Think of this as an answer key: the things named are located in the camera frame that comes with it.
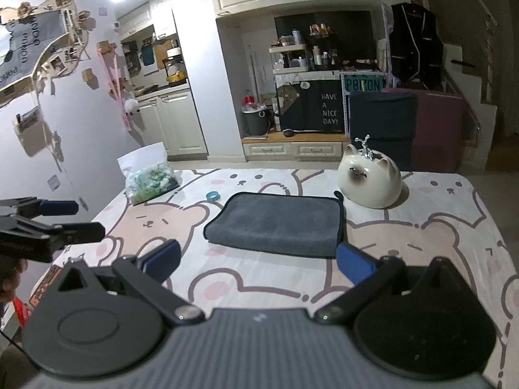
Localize clear plastic bag green contents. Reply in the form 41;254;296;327
117;143;180;206

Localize black hanging garment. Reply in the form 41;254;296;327
390;2;445;90

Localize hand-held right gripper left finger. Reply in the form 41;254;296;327
59;239;206;325

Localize white cosmetics shelf rack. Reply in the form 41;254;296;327
269;43;314;75

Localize wooden wall map decor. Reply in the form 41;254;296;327
0;0;95;98

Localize bear printed tablecloth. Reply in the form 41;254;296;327
28;168;519;389

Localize maroon chair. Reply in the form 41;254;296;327
381;87;465;173

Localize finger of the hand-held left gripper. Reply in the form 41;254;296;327
0;197;79;218
8;216;106;248

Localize dark blue chair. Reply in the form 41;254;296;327
349;91;419;171

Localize cat-shaped ceramic ornament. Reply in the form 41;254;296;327
338;134;403;210

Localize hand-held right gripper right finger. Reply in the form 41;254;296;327
314;242;467;325

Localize white staircase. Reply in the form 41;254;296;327
440;16;499;147

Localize teal sign board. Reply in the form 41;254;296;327
341;73;384;95

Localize grey towel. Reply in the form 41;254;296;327
203;191;346;258

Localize black printed curtain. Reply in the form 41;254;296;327
277;78;346;134

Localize white kitchen base cabinet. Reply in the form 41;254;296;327
130;88;208;160

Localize wooden drawer cabinet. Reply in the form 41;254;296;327
242;131;353;162

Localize grey trash bin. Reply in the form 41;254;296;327
242;107;273;137

